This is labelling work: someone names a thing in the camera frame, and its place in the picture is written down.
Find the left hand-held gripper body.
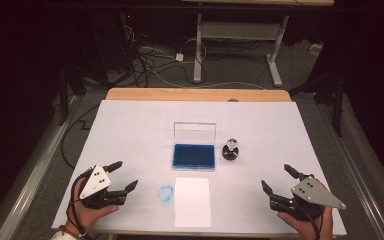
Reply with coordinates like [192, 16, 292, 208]
[79, 164, 128, 210]

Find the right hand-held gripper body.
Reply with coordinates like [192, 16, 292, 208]
[269, 173, 347, 222]

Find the black round stamp cap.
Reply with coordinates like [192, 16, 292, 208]
[221, 147, 240, 162]

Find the blue ink pad case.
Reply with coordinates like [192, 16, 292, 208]
[172, 121, 218, 171]

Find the person's right hand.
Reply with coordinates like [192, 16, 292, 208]
[277, 205, 334, 240]

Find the person's left hand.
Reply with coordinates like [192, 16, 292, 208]
[64, 179, 120, 237]

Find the large white board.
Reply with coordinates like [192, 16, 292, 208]
[51, 99, 348, 237]

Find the small clear blue cap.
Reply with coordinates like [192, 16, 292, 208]
[156, 184, 175, 203]

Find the white paper sheet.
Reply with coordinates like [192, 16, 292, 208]
[174, 176, 212, 229]

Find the black stand leg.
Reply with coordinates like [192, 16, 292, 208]
[58, 63, 70, 127]
[333, 76, 345, 138]

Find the right hand-held gripper cable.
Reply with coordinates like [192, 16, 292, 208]
[300, 199, 325, 240]

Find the hand-held gripper cable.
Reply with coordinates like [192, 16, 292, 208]
[300, 199, 325, 240]
[66, 168, 95, 238]

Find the left hand-held gripper cable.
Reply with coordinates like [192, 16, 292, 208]
[66, 168, 95, 238]

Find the black floor cable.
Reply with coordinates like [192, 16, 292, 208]
[60, 104, 101, 170]

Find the aluminium rail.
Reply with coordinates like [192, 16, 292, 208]
[0, 94, 84, 240]
[314, 103, 384, 240]

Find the tangle of black cables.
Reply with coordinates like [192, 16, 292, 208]
[118, 23, 208, 88]

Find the white metal desk frame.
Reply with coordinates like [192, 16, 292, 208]
[192, 13, 290, 88]

